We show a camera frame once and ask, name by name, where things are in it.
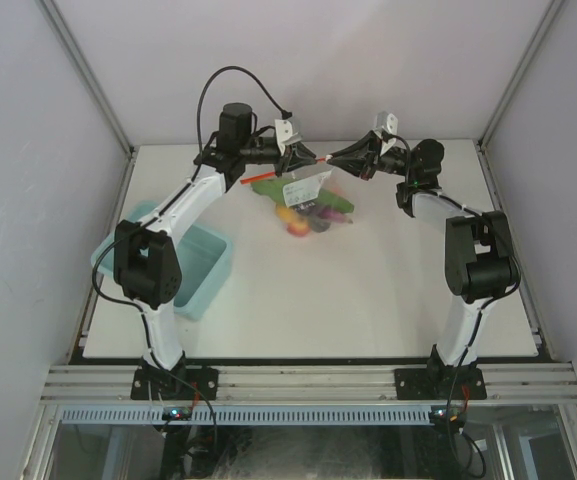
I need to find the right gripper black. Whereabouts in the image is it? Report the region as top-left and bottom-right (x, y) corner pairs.
(327, 131), (414, 181)

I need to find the clear zip top bag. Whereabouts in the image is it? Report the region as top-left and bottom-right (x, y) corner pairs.
(239, 157), (355, 237)

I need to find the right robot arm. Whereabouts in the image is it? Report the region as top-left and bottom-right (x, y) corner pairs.
(326, 131), (521, 399)

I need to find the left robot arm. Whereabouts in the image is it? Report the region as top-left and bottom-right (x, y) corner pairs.
(113, 102), (316, 400)

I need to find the fake green vegetable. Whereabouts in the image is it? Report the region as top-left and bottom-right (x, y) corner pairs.
(251, 179), (355, 214)

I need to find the fake orange fruit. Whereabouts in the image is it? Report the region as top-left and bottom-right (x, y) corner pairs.
(275, 205), (296, 224)

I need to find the fake red yellow apple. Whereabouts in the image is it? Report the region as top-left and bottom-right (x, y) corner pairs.
(287, 221), (311, 237)

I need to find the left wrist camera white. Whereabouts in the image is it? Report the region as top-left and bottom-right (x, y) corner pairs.
(274, 119), (302, 155)

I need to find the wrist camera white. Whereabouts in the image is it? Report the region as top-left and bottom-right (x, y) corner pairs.
(274, 119), (302, 155)
(373, 111), (398, 155)

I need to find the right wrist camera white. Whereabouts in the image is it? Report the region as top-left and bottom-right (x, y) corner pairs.
(373, 111), (398, 155)

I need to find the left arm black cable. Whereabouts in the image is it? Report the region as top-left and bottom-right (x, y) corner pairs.
(196, 65), (294, 151)

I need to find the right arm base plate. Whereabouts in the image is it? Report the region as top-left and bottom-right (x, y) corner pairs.
(394, 367), (488, 400)

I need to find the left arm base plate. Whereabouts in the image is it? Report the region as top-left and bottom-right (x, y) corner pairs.
(130, 365), (219, 401)

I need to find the aluminium rail frame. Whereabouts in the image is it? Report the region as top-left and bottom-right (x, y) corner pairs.
(40, 363), (577, 406)

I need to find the blue slotted cable duct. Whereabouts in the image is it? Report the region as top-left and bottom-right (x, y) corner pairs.
(61, 405), (431, 426)

